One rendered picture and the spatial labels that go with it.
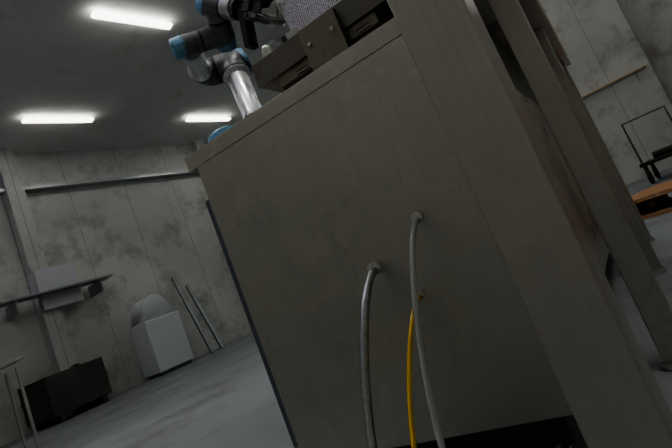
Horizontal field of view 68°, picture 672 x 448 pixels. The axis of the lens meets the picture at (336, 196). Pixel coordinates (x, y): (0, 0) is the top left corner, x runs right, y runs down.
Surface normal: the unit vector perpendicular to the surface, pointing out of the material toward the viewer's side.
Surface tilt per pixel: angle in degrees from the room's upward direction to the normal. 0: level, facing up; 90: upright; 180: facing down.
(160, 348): 90
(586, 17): 90
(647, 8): 90
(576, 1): 90
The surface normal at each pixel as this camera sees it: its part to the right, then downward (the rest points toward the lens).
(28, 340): 0.69, -0.38
